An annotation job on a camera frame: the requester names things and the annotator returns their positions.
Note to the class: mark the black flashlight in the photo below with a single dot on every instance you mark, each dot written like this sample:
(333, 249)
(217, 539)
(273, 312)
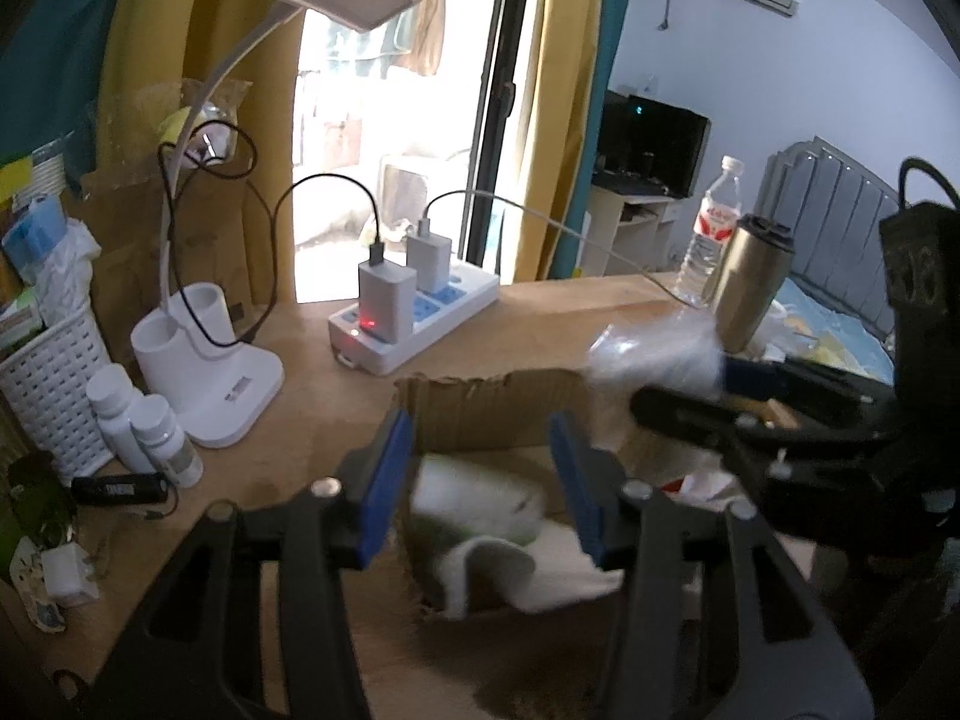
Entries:
(120, 490)

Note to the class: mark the white woven basket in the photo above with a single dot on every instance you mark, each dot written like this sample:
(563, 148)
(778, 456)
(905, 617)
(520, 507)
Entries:
(52, 382)

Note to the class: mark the white plastic bag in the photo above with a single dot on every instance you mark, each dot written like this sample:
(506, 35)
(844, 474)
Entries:
(71, 270)

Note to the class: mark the green glass item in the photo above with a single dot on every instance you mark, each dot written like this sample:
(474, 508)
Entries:
(37, 510)

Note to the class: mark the white grey sock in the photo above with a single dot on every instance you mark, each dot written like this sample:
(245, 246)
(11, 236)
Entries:
(484, 566)

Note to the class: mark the white green small box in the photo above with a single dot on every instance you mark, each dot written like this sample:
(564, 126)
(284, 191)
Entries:
(16, 315)

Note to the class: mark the dark sliding door frame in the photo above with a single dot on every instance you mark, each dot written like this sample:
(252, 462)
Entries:
(499, 127)

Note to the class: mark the white power strip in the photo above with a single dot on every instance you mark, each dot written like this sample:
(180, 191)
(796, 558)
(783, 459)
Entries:
(442, 307)

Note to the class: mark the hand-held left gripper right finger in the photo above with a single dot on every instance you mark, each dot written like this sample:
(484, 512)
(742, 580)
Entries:
(579, 495)

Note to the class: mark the black monitor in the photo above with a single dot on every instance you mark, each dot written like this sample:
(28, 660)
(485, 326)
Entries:
(660, 142)

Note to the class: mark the clear water bottle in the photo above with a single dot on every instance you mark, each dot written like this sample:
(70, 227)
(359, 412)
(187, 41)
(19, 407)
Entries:
(712, 225)

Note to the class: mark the grey padded headboard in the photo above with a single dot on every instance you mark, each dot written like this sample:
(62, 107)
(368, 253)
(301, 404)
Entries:
(832, 225)

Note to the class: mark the hanging tan shirt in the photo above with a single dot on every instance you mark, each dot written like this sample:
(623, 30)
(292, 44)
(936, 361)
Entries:
(431, 7)

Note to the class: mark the white pill bottle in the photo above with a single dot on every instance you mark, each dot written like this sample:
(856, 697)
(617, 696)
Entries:
(116, 412)
(169, 442)

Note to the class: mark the white cube adapter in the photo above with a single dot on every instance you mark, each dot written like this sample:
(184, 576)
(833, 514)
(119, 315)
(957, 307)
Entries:
(69, 574)

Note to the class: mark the yellow duck toy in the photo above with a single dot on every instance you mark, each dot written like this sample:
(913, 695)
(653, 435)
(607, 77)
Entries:
(184, 125)

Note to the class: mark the crumpled white tissue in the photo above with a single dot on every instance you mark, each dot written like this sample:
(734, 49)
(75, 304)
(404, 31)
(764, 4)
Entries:
(705, 476)

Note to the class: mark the clear plastic bag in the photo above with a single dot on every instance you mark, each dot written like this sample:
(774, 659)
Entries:
(660, 352)

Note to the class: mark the small white desk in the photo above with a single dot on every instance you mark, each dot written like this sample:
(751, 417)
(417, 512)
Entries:
(630, 229)

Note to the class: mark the white outdoor appliance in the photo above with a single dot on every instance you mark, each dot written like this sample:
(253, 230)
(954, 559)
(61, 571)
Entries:
(409, 191)

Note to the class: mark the cardboard box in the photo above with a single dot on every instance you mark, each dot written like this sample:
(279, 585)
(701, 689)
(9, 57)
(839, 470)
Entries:
(480, 409)

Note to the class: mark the small red item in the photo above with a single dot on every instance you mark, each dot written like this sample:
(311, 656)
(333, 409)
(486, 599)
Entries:
(679, 485)

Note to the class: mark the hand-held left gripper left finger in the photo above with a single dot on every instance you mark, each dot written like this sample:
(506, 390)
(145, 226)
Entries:
(382, 487)

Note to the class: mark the white desk lamp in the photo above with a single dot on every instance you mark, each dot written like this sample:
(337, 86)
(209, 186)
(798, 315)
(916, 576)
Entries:
(225, 405)

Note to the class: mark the yellow green sponge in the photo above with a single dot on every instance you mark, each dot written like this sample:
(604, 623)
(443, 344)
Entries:
(22, 172)

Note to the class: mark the brown paper bag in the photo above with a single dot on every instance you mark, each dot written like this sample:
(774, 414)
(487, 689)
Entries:
(135, 277)

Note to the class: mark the hanging teal towel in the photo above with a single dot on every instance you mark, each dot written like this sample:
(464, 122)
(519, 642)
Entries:
(360, 45)

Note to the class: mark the white wall socket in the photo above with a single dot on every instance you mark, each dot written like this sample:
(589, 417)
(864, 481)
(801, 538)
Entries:
(650, 84)

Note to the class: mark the white tissue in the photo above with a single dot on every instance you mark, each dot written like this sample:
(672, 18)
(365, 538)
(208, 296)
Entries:
(465, 495)
(705, 476)

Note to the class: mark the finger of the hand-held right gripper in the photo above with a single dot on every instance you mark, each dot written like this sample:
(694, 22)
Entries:
(690, 412)
(746, 376)

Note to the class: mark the yellow curtain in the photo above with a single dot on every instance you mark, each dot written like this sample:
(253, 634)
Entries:
(562, 127)
(142, 37)

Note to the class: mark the blue bedding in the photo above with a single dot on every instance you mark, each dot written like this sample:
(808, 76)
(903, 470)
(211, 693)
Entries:
(840, 330)

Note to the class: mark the steel tumbler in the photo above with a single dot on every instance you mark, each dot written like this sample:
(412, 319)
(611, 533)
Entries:
(750, 277)

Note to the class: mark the small figurine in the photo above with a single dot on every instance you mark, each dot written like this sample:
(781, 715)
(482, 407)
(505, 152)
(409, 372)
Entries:
(34, 600)

